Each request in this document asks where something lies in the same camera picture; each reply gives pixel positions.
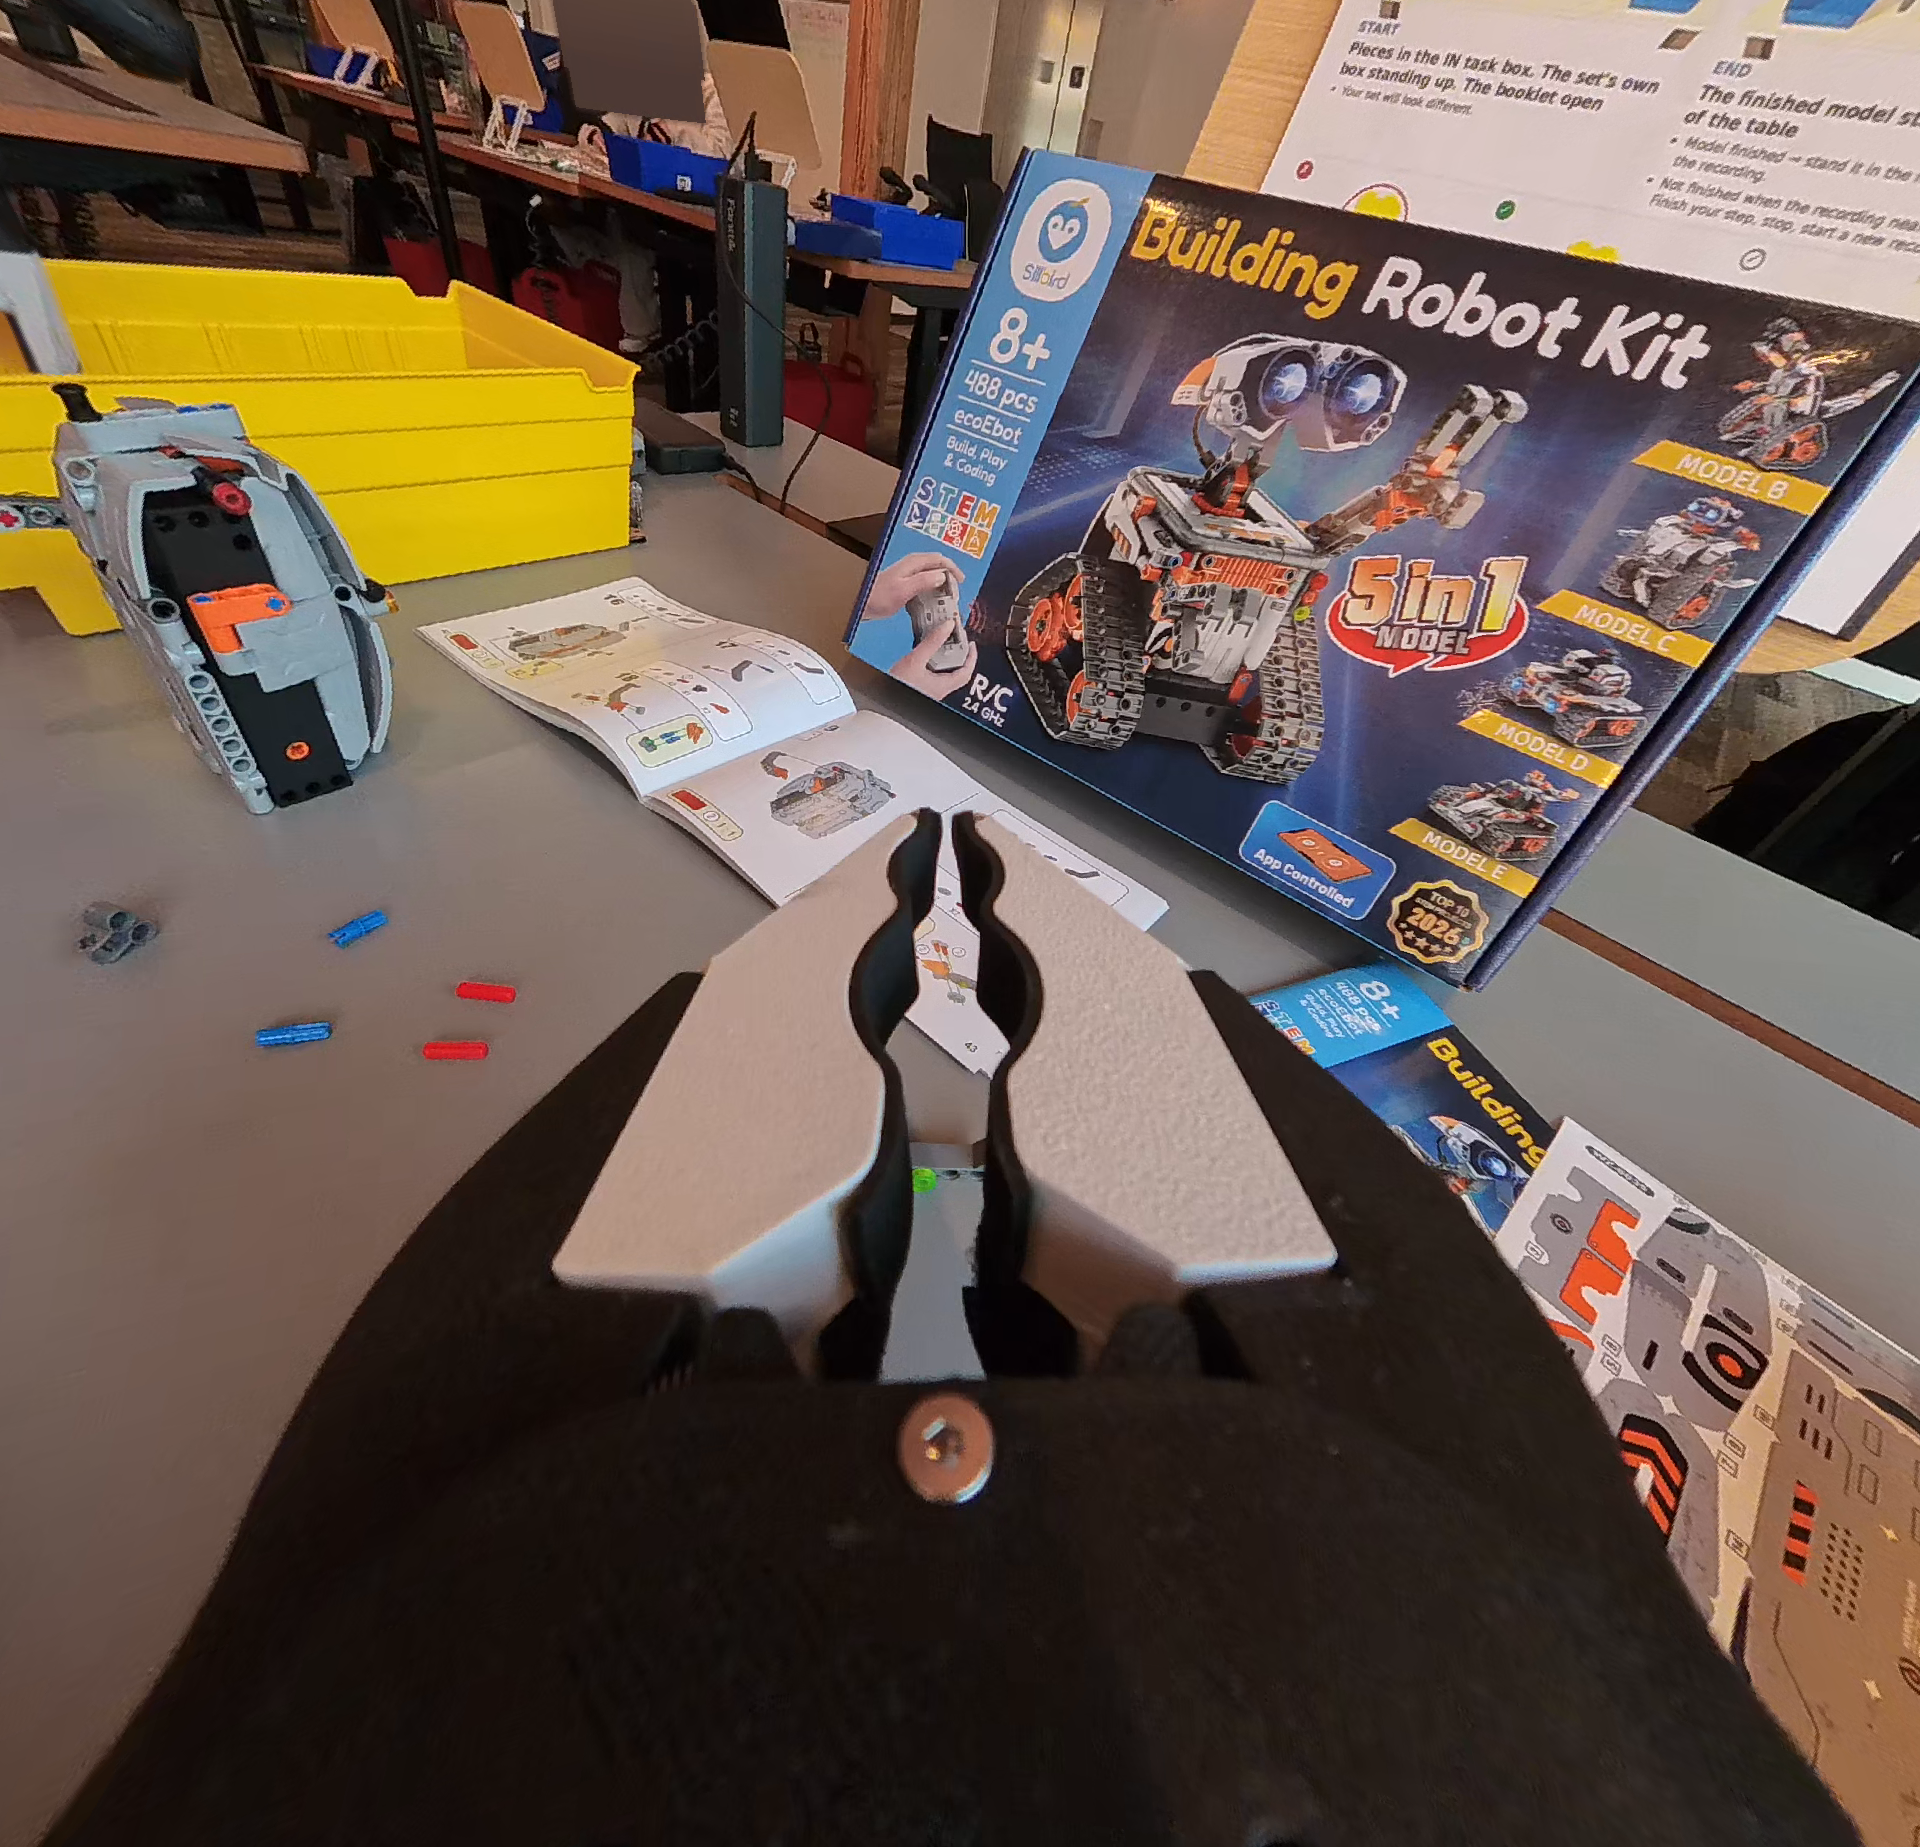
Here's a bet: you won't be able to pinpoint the blue manual booklet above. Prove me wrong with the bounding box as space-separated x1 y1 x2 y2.
1247 961 1553 1241

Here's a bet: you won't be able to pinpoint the wooden post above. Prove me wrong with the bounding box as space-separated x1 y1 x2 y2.
839 0 932 199

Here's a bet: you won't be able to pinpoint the red storage bin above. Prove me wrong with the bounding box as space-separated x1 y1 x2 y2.
510 259 624 349

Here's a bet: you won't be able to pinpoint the blue storage bin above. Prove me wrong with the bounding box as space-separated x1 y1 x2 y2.
600 129 735 199
829 194 969 266

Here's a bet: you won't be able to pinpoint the yellow plastic bin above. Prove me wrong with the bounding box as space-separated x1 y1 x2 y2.
0 256 639 635

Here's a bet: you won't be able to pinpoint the partly built robot model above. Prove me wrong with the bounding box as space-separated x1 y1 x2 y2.
49 381 398 815

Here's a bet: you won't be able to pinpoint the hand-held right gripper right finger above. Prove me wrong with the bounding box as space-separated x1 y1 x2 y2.
951 811 1339 1381

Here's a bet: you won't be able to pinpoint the orange sticker sheets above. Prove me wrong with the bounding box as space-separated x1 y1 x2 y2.
1491 1116 1920 1847

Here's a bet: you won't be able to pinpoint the long wooden table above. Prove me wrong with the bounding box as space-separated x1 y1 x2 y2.
255 61 978 379

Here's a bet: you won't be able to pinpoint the open instruction booklet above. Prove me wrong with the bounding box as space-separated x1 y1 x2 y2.
418 574 1170 1076

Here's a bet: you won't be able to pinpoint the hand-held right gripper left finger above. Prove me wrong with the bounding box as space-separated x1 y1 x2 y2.
553 810 947 1381

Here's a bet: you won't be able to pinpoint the black tall device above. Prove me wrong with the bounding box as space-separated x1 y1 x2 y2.
715 174 788 450

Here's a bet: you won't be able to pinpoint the wood-edged grey desk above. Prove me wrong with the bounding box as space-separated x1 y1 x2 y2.
0 53 315 250

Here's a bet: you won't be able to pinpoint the blue robot kit box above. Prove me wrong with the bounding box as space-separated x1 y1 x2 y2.
842 149 1920 991

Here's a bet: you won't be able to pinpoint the plain black backpack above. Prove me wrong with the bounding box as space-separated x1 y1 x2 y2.
1635 632 1920 888

